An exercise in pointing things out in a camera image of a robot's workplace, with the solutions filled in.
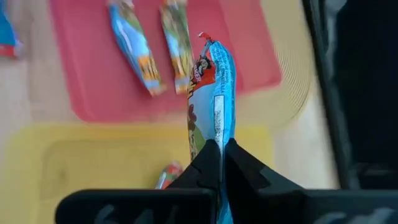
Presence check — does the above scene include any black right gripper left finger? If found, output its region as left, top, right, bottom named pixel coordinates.
left=55, top=139, right=223, bottom=224

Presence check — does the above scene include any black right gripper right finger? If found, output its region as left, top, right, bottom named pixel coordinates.
left=224, top=138, right=398, bottom=224

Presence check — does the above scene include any red green granola bar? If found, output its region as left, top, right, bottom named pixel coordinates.
left=154, top=161, right=185, bottom=190

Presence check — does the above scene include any blue red-ended granola bar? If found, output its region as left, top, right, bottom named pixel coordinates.
left=106, top=0, right=167, bottom=97
left=0, top=0, right=24, bottom=59

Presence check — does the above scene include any yellow plastic tray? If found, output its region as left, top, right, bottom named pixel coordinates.
left=0, top=123, right=274, bottom=224

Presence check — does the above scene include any red plastic tray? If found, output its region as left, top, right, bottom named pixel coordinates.
left=49, top=0, right=282, bottom=124

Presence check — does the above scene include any black aluminium table frame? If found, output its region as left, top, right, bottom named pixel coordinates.
left=302, top=0, right=358, bottom=191

